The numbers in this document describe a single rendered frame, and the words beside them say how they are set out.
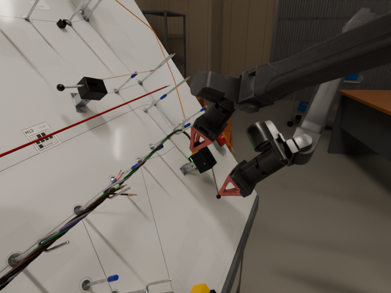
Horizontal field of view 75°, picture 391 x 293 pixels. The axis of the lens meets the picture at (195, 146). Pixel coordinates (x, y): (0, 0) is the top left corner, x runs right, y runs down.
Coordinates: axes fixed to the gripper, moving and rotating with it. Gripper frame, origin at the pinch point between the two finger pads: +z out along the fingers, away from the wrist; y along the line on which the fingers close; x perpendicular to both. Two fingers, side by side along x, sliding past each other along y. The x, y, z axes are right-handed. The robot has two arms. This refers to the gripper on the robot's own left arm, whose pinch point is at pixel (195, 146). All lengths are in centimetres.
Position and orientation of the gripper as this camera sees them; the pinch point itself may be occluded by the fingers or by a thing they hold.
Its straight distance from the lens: 70.0
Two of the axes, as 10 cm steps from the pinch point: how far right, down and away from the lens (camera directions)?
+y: -3.9, 3.6, -8.5
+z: -4.9, 7.0, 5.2
